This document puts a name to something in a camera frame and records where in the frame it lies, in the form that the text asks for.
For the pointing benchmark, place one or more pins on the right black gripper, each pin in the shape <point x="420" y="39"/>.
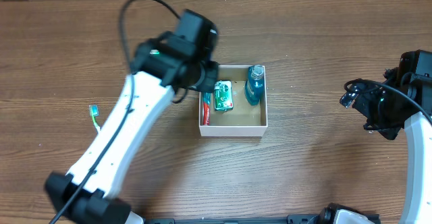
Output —
<point x="366" y="103"/>

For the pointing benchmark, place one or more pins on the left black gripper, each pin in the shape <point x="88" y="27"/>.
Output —
<point x="208" y="77"/>

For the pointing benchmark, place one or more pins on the green toothpaste tube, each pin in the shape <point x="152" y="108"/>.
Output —
<point x="206" y="100"/>

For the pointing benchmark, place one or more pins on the green white soap packet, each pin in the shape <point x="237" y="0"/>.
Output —
<point x="223" y="100"/>

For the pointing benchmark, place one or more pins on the blue mouthwash bottle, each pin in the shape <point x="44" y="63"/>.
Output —
<point x="254" y="85"/>

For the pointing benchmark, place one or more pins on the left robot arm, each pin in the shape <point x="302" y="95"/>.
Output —
<point x="88" y="192"/>

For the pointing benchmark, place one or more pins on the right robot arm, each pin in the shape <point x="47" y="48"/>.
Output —
<point x="412" y="80"/>

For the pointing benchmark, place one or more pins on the white cardboard box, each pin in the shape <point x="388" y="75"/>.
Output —
<point x="244" y="120"/>

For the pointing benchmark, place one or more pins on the green toothbrush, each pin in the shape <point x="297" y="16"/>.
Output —
<point x="94" y="113"/>

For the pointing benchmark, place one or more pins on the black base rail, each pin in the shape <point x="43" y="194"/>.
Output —
<point x="290" y="219"/>

